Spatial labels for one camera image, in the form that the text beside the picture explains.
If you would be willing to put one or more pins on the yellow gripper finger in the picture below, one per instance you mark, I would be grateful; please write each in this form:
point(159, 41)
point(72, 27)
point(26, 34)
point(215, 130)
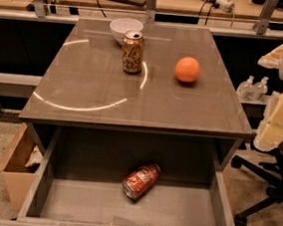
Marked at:
point(271, 60)
point(270, 130)

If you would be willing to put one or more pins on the red coke can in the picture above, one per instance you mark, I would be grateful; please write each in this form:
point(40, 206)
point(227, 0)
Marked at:
point(140, 180)

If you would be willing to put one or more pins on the grey cabinet counter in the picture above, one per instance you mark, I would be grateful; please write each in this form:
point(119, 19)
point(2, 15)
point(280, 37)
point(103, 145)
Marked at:
point(86, 84)

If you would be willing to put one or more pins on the gold La Croix can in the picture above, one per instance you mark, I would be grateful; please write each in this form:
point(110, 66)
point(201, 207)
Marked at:
point(133, 52)

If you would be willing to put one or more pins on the open grey top drawer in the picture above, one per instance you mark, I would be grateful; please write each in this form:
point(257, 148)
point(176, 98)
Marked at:
point(79, 182)

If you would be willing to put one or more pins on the orange fruit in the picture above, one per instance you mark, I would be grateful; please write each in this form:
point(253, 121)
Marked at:
point(187, 70)

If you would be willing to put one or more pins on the white power strip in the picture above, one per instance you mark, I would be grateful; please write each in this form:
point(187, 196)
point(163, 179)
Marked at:
point(223, 5)

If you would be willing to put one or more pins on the white bowl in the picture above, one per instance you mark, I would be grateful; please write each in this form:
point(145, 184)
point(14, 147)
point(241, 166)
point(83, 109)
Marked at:
point(120, 26)

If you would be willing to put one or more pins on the crumpled paper in box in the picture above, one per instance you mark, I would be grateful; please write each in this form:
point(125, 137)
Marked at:
point(34, 158)

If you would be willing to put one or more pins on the cardboard box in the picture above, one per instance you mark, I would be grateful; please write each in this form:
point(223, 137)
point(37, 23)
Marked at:
point(17, 175)

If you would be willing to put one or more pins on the right metal bracket post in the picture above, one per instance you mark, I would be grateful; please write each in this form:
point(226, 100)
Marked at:
point(260, 26)

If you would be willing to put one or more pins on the middle metal bracket post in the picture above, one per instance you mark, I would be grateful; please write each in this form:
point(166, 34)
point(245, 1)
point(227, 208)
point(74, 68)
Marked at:
point(150, 11)

